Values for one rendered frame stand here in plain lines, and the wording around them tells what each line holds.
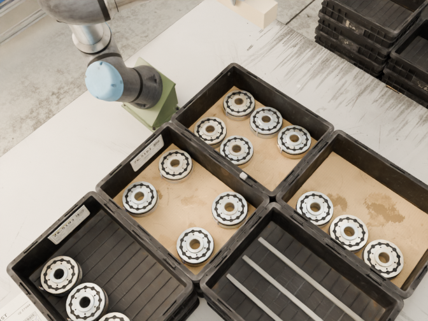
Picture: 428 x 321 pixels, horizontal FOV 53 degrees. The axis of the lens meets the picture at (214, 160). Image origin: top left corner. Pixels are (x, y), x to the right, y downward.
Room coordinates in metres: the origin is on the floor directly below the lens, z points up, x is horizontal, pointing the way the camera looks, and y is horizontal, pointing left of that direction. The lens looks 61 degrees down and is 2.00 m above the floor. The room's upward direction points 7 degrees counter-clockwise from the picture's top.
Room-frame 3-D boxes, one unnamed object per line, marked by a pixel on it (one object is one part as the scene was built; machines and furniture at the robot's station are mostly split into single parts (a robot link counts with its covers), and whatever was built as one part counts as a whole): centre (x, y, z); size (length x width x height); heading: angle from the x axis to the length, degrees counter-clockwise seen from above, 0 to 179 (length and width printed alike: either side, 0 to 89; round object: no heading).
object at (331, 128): (0.70, -0.12, 0.92); 0.40 x 0.30 x 0.02; 42
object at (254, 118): (0.75, -0.18, 0.86); 0.10 x 0.10 x 0.01
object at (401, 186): (0.40, -0.39, 0.87); 0.40 x 0.30 x 0.11; 42
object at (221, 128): (0.74, 0.00, 0.86); 0.10 x 0.10 x 0.01
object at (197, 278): (0.50, 0.10, 0.92); 0.40 x 0.30 x 0.02; 42
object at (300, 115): (0.70, -0.12, 0.87); 0.40 x 0.30 x 0.11; 42
